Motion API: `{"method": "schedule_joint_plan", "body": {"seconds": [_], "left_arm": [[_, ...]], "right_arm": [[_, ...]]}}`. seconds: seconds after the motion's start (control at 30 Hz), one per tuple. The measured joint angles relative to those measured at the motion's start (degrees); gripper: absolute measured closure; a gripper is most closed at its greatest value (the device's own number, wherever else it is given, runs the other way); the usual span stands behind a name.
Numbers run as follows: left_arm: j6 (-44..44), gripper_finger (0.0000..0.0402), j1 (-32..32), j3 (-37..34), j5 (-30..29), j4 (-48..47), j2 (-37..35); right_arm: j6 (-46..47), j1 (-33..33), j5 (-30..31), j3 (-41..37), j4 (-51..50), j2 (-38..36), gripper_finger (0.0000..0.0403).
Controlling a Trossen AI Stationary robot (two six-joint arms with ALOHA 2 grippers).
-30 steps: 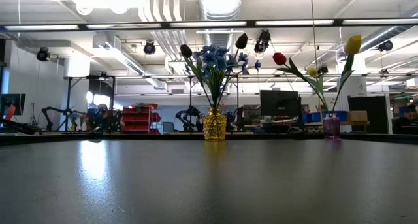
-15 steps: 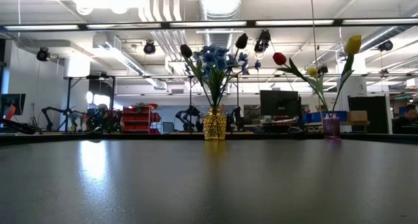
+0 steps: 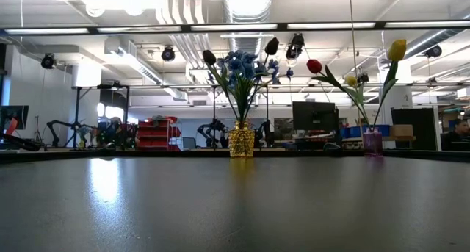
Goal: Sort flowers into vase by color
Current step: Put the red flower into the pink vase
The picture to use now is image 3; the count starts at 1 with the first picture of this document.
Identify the blue artificial flower bunch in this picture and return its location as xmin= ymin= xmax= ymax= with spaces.
xmin=216 ymin=50 xmax=294 ymax=123

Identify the red artificial tulip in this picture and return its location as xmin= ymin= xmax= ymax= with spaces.
xmin=306 ymin=59 xmax=371 ymax=130

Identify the yellow artificial tulip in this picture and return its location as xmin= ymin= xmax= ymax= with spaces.
xmin=344 ymin=74 xmax=368 ymax=124
xmin=372 ymin=38 xmax=408 ymax=130

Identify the yellow textured glass vase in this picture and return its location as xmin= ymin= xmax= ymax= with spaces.
xmin=228 ymin=120 xmax=256 ymax=159

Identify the purple glass vase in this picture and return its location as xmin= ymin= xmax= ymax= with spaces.
xmin=362 ymin=126 xmax=384 ymax=157

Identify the black computer monitor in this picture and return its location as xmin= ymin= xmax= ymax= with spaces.
xmin=292 ymin=101 xmax=340 ymax=132

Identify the red shelf cart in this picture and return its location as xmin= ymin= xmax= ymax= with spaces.
xmin=137 ymin=115 xmax=183 ymax=152

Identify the blue storage bin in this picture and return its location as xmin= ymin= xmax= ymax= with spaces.
xmin=361 ymin=124 xmax=391 ymax=137
xmin=339 ymin=126 xmax=363 ymax=139

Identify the cardboard box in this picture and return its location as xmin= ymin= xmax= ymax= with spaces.
xmin=389 ymin=124 xmax=414 ymax=137

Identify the black cabinet panel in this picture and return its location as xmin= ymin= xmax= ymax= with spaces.
xmin=390 ymin=107 xmax=438 ymax=151

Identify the black monitor with dark screen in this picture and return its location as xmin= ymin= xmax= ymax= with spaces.
xmin=0 ymin=104 xmax=30 ymax=132

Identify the person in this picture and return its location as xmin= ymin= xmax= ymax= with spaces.
xmin=441 ymin=118 xmax=470 ymax=152

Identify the overhead frame bar with lights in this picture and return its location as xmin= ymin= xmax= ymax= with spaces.
xmin=0 ymin=20 xmax=470 ymax=35

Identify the silver ceiling air duct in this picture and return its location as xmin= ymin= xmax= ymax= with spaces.
xmin=223 ymin=0 xmax=275 ymax=54

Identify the thin hanging cable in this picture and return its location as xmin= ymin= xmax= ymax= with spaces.
xmin=347 ymin=0 xmax=365 ymax=128

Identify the black background frame stand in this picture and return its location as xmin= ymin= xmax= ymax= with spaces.
xmin=73 ymin=83 xmax=131 ymax=150

